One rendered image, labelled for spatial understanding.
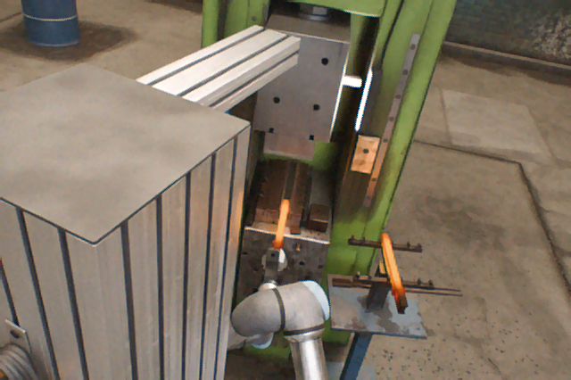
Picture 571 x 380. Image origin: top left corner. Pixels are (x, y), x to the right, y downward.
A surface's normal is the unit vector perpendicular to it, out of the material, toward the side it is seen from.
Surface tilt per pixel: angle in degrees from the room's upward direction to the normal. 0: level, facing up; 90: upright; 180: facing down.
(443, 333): 0
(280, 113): 90
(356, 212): 90
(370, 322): 0
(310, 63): 90
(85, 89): 0
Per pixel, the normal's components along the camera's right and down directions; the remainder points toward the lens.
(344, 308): 0.15, -0.80
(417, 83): -0.10, 0.57
